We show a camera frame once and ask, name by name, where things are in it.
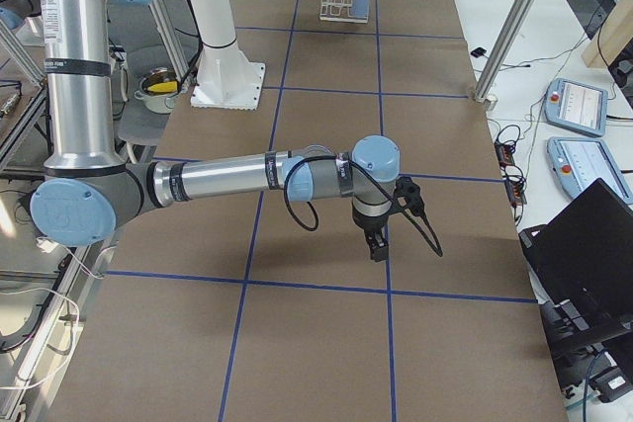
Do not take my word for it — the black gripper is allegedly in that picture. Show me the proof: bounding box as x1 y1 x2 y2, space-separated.
352 209 389 262

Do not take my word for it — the light blue plastic cup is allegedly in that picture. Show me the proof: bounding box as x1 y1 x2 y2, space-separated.
350 0 369 19

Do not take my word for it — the black power strip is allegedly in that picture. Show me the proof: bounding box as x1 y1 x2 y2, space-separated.
494 140 527 208

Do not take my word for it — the black laptop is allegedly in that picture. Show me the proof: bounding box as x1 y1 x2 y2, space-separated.
517 177 633 319

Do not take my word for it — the small black device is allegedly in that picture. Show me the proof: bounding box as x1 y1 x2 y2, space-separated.
470 47 487 58

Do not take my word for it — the lower teach pendant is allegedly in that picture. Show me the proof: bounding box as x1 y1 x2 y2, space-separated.
546 137 632 205

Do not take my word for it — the teach pendant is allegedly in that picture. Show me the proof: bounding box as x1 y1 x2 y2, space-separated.
546 137 632 205
543 78 608 137

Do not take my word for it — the upper teach pendant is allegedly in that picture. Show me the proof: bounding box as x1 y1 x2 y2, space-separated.
543 78 608 137

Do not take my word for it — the white enamel pot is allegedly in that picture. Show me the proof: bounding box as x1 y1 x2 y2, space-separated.
134 67 181 115

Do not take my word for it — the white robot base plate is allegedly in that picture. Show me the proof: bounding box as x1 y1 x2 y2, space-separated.
190 59 266 111

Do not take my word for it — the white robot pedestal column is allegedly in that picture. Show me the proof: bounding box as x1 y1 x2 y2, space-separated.
190 0 240 80

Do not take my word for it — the aluminium frame post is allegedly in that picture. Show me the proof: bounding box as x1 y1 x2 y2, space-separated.
473 0 534 111

